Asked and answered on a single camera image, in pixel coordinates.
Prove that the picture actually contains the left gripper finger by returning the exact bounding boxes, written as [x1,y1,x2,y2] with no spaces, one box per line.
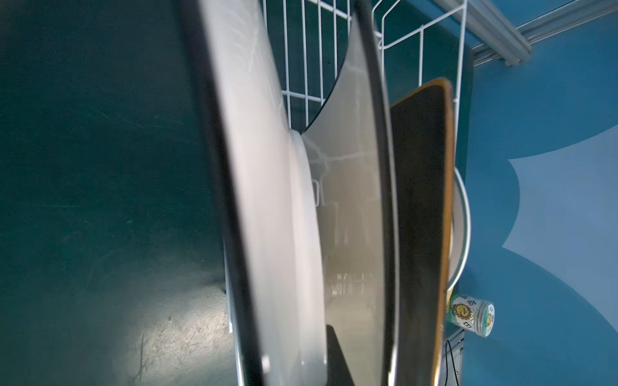
[326,325,354,386]

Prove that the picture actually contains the white square plate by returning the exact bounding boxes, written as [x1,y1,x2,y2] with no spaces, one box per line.
[177,1,328,385]
[302,1,394,385]

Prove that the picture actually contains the black square plate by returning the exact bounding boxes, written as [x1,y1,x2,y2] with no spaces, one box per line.
[390,78,454,385]

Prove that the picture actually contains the white wire dish rack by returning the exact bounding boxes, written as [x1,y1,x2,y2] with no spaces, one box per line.
[262,0,469,146]

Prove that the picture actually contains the aluminium frame rail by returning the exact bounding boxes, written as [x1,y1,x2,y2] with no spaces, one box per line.
[435,0,617,66]

